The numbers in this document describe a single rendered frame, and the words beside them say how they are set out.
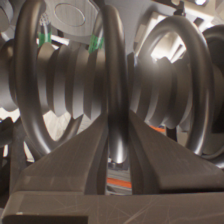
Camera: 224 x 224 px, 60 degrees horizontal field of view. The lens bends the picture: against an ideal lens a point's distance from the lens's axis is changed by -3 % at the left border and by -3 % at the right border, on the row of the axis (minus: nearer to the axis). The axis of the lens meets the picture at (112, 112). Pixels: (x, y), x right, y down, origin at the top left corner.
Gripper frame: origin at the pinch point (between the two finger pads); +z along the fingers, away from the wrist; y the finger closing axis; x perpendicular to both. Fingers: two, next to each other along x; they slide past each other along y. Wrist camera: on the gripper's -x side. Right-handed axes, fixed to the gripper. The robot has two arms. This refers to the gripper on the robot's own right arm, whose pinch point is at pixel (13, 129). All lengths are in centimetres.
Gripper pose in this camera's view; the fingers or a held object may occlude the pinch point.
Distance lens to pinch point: 19.7
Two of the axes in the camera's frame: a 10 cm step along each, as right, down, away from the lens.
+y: 9.8, 1.7, -0.7
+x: -1.3, 4.1, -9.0
